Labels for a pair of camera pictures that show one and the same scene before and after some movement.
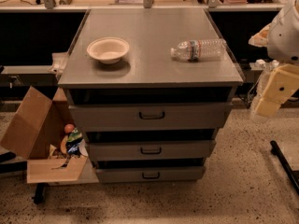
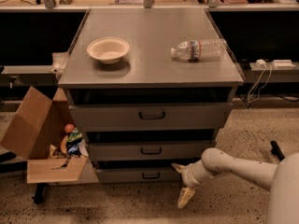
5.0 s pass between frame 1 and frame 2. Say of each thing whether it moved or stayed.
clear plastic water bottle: stayed
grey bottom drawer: stayed
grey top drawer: stayed
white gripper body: moved
